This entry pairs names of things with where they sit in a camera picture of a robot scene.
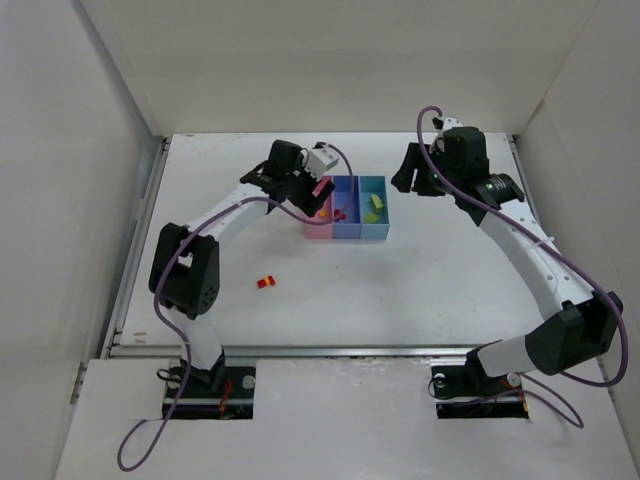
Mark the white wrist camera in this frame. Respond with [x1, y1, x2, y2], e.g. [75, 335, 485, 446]
[431, 115, 463, 135]
[303, 144, 340, 180]

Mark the green lego brick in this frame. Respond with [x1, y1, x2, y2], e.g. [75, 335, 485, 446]
[370, 195, 384, 209]
[362, 212, 380, 224]

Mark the pink plastic bin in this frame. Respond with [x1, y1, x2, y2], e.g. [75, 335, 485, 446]
[303, 193, 334, 240]

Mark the aluminium front rail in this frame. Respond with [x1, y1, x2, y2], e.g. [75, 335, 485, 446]
[102, 343, 474, 359]

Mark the aluminium rail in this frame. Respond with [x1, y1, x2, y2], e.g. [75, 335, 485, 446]
[96, 137, 172, 359]
[102, 343, 474, 359]
[507, 134, 540, 222]

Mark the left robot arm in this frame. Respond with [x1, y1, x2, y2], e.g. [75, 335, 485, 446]
[148, 140, 344, 392]

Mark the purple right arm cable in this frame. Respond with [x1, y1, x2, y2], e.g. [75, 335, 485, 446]
[415, 105, 629, 430]

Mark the aluminium right rail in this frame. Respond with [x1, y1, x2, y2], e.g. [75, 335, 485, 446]
[507, 134, 540, 222]

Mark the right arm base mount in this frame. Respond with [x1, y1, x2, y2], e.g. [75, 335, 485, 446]
[428, 364, 529, 420]

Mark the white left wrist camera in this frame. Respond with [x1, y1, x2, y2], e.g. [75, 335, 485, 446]
[303, 144, 340, 180]

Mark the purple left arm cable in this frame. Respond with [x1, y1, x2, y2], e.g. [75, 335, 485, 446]
[117, 143, 357, 472]

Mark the aluminium left rail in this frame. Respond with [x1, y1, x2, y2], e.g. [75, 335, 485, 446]
[96, 137, 172, 359]

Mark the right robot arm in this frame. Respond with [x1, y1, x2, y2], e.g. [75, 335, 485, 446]
[391, 126, 622, 386]

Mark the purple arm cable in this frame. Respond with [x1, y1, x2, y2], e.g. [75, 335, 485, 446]
[415, 105, 629, 430]
[117, 143, 357, 472]

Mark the red and orange lego stack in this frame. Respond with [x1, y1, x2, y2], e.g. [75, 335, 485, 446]
[256, 275, 276, 289]

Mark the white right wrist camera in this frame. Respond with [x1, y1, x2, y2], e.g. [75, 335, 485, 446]
[431, 115, 463, 135]

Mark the light blue plastic bin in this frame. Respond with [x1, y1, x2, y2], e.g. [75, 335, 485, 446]
[359, 176, 390, 241]

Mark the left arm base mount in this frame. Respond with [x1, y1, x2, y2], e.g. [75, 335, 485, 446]
[169, 365, 256, 420]

